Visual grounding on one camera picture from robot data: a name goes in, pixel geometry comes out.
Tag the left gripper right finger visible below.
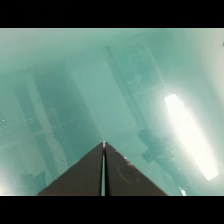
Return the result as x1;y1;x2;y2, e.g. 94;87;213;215
104;141;168;197

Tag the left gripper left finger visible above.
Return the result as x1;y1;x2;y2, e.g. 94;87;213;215
37;142;104;197

